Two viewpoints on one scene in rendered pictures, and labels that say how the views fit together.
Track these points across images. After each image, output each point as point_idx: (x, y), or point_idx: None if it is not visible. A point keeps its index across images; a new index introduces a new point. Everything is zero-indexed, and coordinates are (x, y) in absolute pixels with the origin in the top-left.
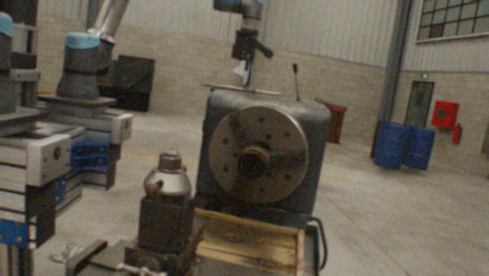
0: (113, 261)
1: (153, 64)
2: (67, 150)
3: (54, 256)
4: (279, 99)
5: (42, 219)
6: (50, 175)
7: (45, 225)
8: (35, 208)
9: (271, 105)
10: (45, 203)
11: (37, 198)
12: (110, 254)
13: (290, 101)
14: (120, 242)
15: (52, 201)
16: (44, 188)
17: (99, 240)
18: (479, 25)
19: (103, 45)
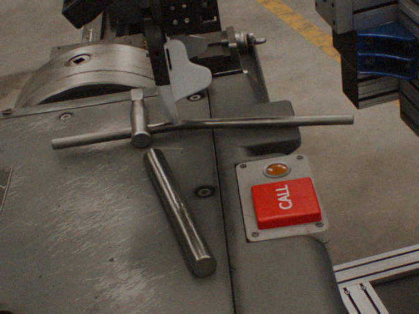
0: (203, 35)
1: None
2: (332, 4)
3: (260, 38)
4: (57, 114)
5: (344, 67)
6: (320, 11)
7: (348, 80)
8: (338, 44)
9: (81, 74)
10: (346, 54)
11: (338, 36)
12: (211, 37)
13: (27, 107)
14: (220, 52)
15: (352, 64)
16: (344, 35)
17: (233, 42)
18: None
19: None
